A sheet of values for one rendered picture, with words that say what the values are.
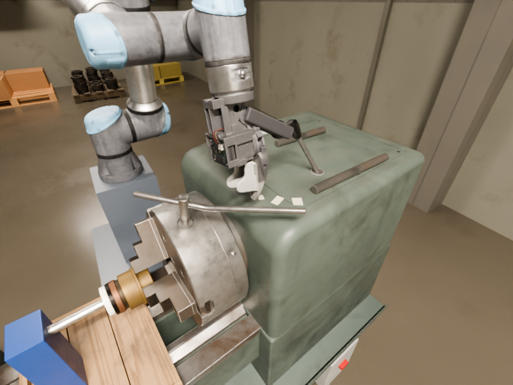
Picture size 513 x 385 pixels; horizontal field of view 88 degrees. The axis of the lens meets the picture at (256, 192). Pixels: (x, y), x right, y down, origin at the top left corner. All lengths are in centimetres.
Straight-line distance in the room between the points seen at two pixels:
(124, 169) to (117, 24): 62
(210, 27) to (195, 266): 42
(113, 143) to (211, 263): 58
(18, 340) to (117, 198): 51
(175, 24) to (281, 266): 48
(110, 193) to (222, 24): 74
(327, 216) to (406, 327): 151
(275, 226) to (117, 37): 41
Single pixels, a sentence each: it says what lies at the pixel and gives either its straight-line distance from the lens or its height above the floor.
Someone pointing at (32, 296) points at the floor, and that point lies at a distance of 245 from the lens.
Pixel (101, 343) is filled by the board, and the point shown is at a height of 88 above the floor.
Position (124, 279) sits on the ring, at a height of 112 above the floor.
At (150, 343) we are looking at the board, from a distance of 86.
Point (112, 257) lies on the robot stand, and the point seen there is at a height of 75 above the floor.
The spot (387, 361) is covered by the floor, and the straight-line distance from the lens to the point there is 189.
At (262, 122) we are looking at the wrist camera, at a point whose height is 145.
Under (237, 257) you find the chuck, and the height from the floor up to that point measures 116.
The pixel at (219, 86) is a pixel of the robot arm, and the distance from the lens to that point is 45.
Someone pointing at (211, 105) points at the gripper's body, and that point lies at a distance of 45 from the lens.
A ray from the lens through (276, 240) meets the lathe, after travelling 54.
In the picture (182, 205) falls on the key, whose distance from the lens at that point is 54.
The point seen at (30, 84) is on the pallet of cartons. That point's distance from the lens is 723.
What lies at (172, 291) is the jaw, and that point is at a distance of 66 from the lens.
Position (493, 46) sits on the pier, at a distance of 253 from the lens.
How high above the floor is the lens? 162
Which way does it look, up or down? 36 degrees down
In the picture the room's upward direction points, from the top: straight up
